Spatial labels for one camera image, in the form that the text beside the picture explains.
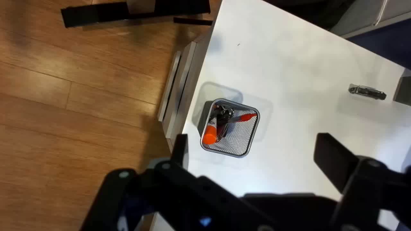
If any small dark cylindrical object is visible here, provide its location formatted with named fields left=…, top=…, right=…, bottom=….
left=347, top=84, right=388, bottom=102

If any red pen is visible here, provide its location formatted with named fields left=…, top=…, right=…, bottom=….
left=230, top=112, right=258, bottom=125

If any black flat stand bar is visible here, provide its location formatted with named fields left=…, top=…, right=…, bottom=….
left=60, top=0, right=214, bottom=30

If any white low cabinet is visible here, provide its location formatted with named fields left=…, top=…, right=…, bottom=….
left=330, top=0, right=411, bottom=40

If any orange capped marker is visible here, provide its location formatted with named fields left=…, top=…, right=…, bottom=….
left=202, top=117, right=222, bottom=148

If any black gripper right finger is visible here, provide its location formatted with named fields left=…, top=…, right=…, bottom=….
left=313, top=132, right=411, bottom=231

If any white drawer unit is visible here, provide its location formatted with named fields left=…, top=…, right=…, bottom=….
left=157, top=30, right=213, bottom=143

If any grey stand block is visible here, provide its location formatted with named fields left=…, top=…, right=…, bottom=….
left=392, top=70, right=411, bottom=108

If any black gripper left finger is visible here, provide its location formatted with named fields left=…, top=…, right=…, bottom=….
left=80, top=134, right=241, bottom=231

